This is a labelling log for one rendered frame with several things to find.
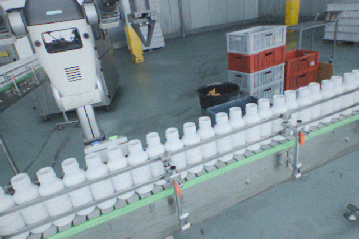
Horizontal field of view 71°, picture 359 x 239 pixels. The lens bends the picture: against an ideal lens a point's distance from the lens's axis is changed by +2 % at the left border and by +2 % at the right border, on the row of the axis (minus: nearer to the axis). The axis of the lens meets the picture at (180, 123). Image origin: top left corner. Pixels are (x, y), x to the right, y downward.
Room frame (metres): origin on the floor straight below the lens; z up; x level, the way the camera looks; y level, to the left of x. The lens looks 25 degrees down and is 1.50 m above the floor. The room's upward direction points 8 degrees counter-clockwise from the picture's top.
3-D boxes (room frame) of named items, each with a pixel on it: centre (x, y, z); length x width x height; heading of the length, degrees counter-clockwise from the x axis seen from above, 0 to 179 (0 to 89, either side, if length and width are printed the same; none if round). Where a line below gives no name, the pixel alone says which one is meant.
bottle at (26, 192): (0.54, 0.42, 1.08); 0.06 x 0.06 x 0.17
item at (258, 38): (3.17, -1.05, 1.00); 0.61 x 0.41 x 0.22; 118
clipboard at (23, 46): (4.03, 2.17, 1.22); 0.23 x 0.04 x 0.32; 93
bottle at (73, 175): (0.58, 0.31, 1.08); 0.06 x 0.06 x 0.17
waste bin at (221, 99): (2.58, -0.45, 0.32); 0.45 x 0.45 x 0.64
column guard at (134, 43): (8.41, 1.09, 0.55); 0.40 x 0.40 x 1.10; 21
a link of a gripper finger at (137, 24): (0.83, 0.07, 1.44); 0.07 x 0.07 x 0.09; 20
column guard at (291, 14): (9.94, -4.64, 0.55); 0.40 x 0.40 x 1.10; 21
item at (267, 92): (3.17, -1.06, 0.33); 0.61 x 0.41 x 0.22; 117
